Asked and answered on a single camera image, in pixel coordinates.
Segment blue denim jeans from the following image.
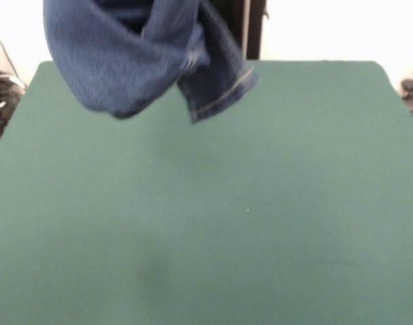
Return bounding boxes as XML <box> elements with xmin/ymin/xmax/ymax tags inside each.
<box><xmin>43</xmin><ymin>0</ymin><xmax>261</xmax><ymax>125</ymax></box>

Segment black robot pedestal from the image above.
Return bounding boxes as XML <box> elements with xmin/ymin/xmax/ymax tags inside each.
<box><xmin>211</xmin><ymin>0</ymin><xmax>271</xmax><ymax>61</ymax></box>

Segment thin grey cable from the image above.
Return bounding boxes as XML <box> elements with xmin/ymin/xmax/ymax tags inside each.
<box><xmin>0</xmin><ymin>27</ymin><xmax>26</xmax><ymax>91</ymax></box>

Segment dark green table cloth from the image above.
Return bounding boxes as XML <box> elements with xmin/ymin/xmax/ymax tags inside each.
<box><xmin>0</xmin><ymin>60</ymin><xmax>413</xmax><ymax>325</ymax></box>

